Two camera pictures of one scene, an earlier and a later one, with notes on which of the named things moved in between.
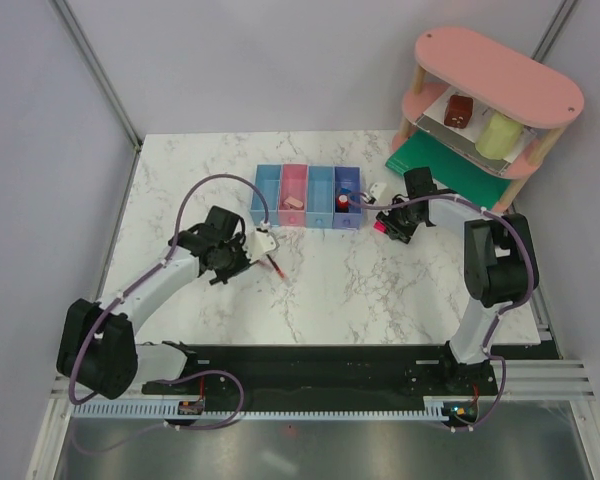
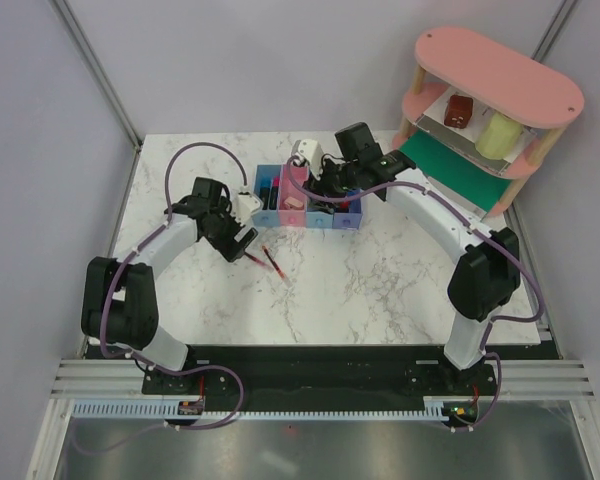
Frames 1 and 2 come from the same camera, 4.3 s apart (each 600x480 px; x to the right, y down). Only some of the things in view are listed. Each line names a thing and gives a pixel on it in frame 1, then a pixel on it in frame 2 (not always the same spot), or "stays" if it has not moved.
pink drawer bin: [294, 183] stays
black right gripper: [394, 231] → [321, 185]
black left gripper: [239, 243] → [229, 248]
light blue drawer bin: [269, 178] stays
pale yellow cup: [499, 137] stays
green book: [450, 171] stays
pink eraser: [293, 203] stays
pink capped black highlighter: [380, 226] → [273, 200]
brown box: [458, 111] stays
